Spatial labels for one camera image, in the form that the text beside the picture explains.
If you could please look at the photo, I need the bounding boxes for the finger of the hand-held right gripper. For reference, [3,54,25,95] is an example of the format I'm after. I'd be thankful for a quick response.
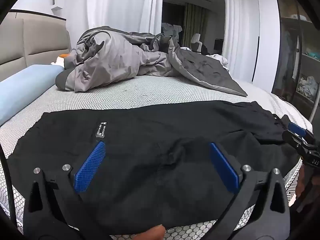
[287,122,315,140]
[282,130,309,153]

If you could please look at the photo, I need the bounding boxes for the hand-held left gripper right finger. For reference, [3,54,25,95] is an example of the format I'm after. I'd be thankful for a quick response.
[204,142,291,240]

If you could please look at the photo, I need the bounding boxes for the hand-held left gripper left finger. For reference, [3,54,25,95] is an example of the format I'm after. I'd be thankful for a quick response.
[22,140,111,240]

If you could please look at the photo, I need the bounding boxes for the black pants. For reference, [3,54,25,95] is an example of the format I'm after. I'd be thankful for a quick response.
[7,100,304,233]

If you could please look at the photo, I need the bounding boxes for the person's right hand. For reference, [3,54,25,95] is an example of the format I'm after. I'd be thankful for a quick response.
[296,165,306,198]

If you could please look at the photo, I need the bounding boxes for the person's left hand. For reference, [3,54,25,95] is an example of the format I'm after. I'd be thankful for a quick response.
[139,224,166,240]

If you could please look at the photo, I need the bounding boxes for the glass door wardrobe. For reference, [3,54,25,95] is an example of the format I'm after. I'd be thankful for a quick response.
[271,0,320,110]

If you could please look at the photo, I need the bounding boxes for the white hexagon patterned bed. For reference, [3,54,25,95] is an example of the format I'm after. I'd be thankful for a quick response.
[0,75,313,240]

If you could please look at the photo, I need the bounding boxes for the dark grey pillow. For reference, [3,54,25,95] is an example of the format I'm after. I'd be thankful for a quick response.
[55,67,75,91]

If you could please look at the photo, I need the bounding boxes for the white crumpled cloth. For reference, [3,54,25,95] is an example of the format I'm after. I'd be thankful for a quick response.
[211,54,230,72]

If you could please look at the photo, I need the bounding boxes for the light blue bolster pillow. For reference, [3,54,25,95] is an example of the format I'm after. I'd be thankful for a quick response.
[0,64,66,127]

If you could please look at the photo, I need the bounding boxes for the orange and white plush toy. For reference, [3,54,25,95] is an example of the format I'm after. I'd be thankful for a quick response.
[51,53,75,69]

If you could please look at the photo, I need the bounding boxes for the black cabinet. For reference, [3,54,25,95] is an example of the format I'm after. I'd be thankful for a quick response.
[214,39,225,55]

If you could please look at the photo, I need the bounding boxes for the grey duvet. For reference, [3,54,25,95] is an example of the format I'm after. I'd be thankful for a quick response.
[66,27,248,97]

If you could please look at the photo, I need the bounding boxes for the white curtain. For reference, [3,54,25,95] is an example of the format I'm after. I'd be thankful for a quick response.
[223,0,260,82]
[66,0,164,38]

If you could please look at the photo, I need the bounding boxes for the white chair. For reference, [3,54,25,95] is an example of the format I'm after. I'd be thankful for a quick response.
[190,33,203,53]

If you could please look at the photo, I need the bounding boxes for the beige upholstered headboard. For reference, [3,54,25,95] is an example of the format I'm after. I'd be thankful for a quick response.
[0,9,70,82]

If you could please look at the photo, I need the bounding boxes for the olive green curtain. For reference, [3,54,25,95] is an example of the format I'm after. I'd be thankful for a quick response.
[181,2,209,49]

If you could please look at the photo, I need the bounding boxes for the pile of grey clothes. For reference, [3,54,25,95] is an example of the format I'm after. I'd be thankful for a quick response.
[161,22,183,43]

